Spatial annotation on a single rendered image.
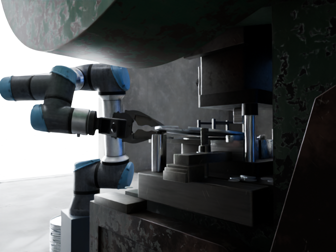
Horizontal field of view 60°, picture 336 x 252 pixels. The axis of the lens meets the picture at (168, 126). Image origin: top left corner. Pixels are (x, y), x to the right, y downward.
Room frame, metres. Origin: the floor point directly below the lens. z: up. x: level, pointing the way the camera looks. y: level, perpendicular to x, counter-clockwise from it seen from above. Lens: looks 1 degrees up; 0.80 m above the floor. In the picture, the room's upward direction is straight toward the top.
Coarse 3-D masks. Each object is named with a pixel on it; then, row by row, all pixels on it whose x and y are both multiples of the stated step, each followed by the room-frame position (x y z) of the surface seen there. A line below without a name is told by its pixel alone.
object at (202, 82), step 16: (256, 32) 0.68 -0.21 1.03; (240, 48) 0.65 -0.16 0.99; (256, 48) 0.68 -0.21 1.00; (208, 64) 0.72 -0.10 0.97; (224, 64) 0.68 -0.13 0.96; (240, 64) 0.65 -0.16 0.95; (256, 64) 0.68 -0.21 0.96; (208, 80) 0.72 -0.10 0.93; (224, 80) 0.68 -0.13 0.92; (240, 80) 0.65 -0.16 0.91; (256, 80) 0.68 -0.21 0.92
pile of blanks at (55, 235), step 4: (52, 228) 1.79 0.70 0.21; (56, 228) 1.77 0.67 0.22; (60, 228) 1.76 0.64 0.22; (52, 232) 1.79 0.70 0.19; (56, 232) 1.77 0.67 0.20; (60, 232) 1.76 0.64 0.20; (52, 236) 1.79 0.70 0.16; (56, 236) 1.77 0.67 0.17; (60, 236) 1.78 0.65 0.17; (52, 240) 1.80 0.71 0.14; (56, 240) 1.77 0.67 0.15; (52, 244) 1.79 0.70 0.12; (56, 244) 1.77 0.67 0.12; (52, 248) 1.79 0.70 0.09; (56, 248) 1.77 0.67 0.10
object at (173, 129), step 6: (156, 126) 0.78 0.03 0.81; (162, 126) 0.75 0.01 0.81; (168, 126) 0.73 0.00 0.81; (174, 126) 0.71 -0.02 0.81; (168, 132) 0.91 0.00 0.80; (174, 132) 0.88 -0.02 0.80; (180, 132) 0.84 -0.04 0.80; (186, 132) 0.85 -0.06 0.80; (192, 132) 0.87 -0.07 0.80; (198, 132) 0.76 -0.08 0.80; (210, 132) 0.71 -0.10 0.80; (216, 132) 0.69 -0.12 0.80; (222, 132) 0.68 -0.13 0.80; (228, 132) 0.68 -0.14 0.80; (234, 132) 0.69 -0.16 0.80; (240, 132) 0.69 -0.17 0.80; (258, 138) 0.77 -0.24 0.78
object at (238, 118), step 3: (234, 108) 0.72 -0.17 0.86; (237, 108) 0.72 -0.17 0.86; (240, 108) 0.71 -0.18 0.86; (234, 111) 0.72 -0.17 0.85; (237, 111) 0.72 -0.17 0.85; (240, 111) 0.71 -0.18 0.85; (234, 114) 0.72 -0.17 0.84; (237, 114) 0.72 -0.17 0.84; (240, 114) 0.71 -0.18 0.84; (234, 117) 0.72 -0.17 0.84; (237, 117) 0.72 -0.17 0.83; (240, 117) 0.71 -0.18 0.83; (243, 117) 0.71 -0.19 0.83; (234, 120) 0.72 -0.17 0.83; (237, 120) 0.72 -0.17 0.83; (240, 120) 0.71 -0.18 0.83; (243, 120) 0.71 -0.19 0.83
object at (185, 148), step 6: (174, 138) 0.87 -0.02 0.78; (180, 138) 0.87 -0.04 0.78; (186, 138) 0.79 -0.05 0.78; (192, 138) 0.78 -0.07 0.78; (198, 138) 0.77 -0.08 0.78; (210, 138) 0.76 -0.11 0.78; (216, 138) 0.76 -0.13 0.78; (222, 138) 0.77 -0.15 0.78; (186, 144) 0.81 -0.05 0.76; (192, 144) 0.79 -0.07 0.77; (198, 144) 0.78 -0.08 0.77; (210, 144) 0.79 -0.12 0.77; (186, 150) 0.81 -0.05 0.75; (192, 150) 0.79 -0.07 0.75; (198, 150) 0.78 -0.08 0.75
